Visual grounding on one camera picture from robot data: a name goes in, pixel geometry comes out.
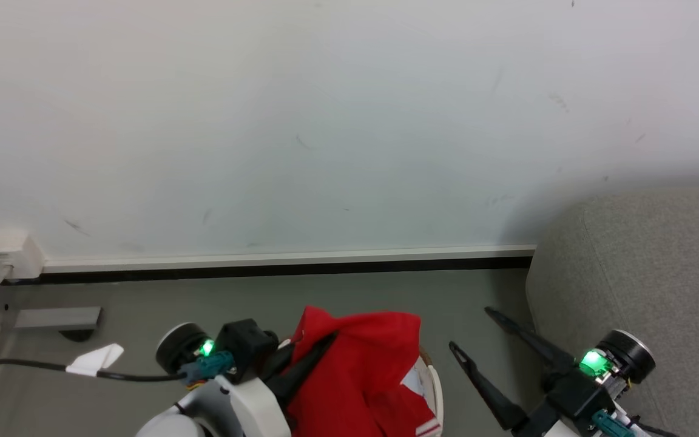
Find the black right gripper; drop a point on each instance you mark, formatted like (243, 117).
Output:
(575, 393)

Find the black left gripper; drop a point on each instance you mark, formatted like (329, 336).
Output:
(245, 347)

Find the red garment with white stripes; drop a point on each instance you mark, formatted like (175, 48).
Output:
(355, 376)

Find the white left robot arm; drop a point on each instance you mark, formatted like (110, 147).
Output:
(228, 413)

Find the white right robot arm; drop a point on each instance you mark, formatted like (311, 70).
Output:
(625, 425)

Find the white laundry basket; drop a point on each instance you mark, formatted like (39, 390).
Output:
(437, 394)

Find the white and black baseboard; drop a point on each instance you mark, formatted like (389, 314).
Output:
(289, 260)

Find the grey fabric sofa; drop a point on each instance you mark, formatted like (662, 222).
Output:
(647, 285)

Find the grey metal furniture foot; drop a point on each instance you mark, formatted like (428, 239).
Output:
(58, 318)

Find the white wall socket box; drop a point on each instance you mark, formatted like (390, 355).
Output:
(11, 252)

